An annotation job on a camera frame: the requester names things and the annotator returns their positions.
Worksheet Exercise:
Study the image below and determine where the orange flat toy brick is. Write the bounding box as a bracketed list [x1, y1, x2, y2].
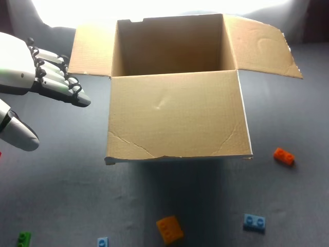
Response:
[273, 147, 296, 167]

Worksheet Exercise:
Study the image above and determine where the green toy brick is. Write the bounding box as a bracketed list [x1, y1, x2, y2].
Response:
[16, 232, 32, 247]

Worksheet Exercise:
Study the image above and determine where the grey table cloth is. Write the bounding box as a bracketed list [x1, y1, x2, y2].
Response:
[0, 10, 329, 247]

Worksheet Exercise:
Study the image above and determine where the cardboard box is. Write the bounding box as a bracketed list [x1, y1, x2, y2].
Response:
[68, 12, 304, 166]

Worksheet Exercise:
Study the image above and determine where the yellow-orange thick toy brick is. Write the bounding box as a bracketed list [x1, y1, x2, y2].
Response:
[156, 215, 185, 245]

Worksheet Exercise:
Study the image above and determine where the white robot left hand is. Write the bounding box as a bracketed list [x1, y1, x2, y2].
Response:
[0, 32, 92, 152]

